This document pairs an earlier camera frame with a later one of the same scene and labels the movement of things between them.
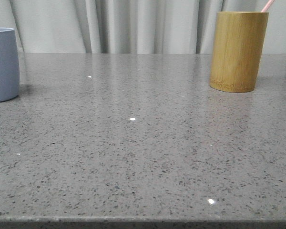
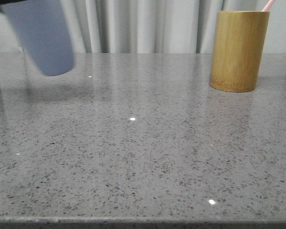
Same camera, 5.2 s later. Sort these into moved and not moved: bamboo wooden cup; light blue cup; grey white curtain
Moved: light blue cup
Not moved: bamboo wooden cup; grey white curtain
